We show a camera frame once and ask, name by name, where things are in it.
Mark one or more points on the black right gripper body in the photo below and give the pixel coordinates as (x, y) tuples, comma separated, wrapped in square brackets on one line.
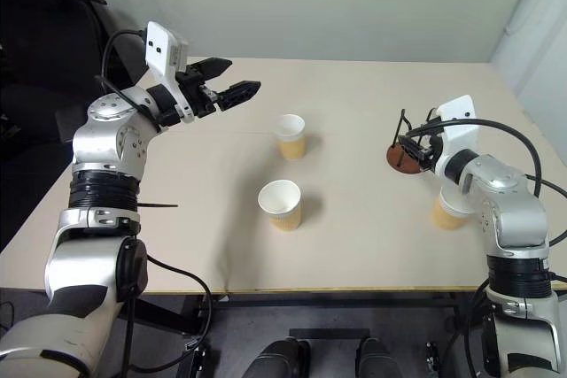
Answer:
[(429, 154)]

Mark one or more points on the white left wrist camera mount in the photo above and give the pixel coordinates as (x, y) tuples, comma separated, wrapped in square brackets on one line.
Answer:
[(157, 46)]

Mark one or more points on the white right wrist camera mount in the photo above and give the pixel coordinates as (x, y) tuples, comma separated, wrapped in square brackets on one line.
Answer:
[(460, 139)]

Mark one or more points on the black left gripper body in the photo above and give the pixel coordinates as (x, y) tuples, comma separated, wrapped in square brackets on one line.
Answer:
[(199, 94)]

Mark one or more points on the black table frame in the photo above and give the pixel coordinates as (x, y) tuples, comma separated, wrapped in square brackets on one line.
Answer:
[(354, 303)]

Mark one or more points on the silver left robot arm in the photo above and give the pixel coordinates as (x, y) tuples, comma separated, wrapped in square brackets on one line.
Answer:
[(102, 143)]

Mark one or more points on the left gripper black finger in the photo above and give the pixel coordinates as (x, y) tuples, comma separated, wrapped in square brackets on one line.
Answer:
[(239, 94), (212, 67)]

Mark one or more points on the dark rounded shape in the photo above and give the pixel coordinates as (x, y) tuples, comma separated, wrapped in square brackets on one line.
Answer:
[(274, 360), (378, 360)]

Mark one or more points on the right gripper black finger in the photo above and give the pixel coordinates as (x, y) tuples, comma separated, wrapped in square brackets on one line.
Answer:
[(409, 141), (414, 154)]

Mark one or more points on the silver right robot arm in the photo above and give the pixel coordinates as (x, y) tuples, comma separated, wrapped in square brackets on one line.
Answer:
[(518, 218)]

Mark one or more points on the black flat bar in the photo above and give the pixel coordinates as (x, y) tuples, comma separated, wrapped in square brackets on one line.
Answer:
[(328, 333)]

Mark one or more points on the tan paper cup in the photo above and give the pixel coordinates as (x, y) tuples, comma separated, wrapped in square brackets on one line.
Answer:
[(285, 218), (445, 216)]

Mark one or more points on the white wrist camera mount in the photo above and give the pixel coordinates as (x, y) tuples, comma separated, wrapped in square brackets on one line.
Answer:
[(157, 46), (460, 139)]

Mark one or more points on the translucent plastic cup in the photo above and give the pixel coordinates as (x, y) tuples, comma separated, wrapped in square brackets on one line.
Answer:
[(292, 148)]

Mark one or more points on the black office chair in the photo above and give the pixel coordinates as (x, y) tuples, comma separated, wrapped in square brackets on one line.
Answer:
[(44, 41)]

